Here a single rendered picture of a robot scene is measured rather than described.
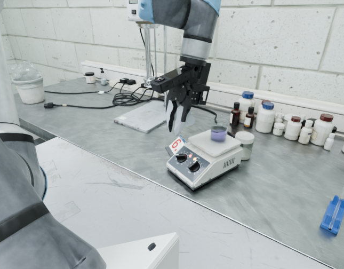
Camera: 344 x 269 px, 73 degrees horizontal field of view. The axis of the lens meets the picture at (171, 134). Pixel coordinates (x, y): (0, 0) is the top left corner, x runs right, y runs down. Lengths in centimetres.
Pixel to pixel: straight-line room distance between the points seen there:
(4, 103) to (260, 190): 61
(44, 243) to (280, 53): 103
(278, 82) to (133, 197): 79
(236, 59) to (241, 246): 84
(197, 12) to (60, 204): 58
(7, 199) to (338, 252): 59
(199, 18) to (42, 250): 53
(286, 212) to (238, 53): 74
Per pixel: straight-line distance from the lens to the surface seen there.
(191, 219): 59
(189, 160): 68
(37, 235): 27
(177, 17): 59
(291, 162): 85
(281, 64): 112
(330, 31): 109
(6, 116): 45
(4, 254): 26
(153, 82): 58
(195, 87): 62
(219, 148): 68
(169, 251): 23
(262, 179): 74
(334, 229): 66
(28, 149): 43
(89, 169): 77
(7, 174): 28
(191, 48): 60
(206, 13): 61
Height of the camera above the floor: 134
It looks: 28 degrees down
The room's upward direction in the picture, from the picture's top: straight up
